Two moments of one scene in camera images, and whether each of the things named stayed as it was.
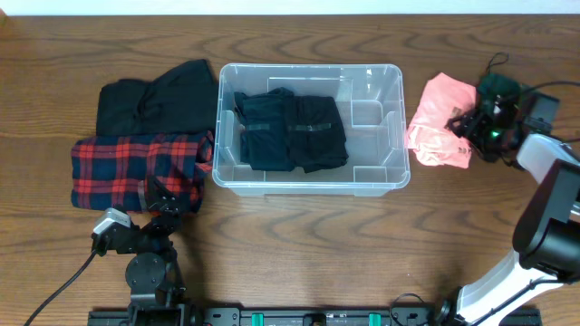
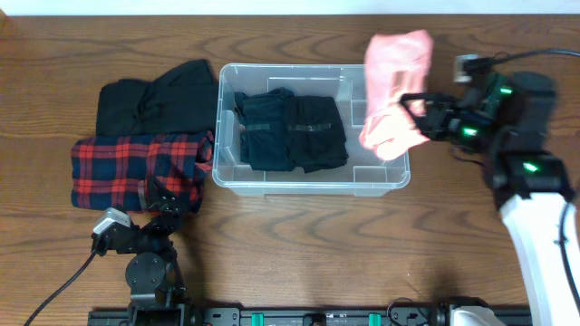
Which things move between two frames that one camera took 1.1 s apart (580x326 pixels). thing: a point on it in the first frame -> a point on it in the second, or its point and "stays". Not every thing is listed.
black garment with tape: (316, 133) stays
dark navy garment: (265, 119) stays
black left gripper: (170, 213) stays
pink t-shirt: (429, 136) -> (397, 65)
